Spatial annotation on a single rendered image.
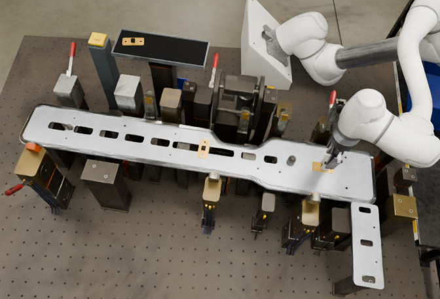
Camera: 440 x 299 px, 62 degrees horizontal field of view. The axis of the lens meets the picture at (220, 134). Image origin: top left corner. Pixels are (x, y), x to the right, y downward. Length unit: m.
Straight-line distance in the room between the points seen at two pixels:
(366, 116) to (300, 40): 0.83
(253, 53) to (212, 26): 1.54
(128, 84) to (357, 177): 0.95
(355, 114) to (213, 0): 2.60
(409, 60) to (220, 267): 1.04
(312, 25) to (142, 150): 0.97
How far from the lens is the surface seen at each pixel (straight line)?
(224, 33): 3.23
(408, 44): 1.36
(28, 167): 1.45
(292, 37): 1.85
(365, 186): 1.50
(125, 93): 1.46
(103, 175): 1.39
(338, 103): 1.38
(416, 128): 1.15
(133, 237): 1.64
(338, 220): 1.44
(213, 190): 1.31
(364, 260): 1.41
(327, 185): 1.45
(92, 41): 1.59
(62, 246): 1.70
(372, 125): 1.12
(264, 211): 1.37
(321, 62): 1.87
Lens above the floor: 2.26
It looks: 60 degrees down
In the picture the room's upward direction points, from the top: 6 degrees clockwise
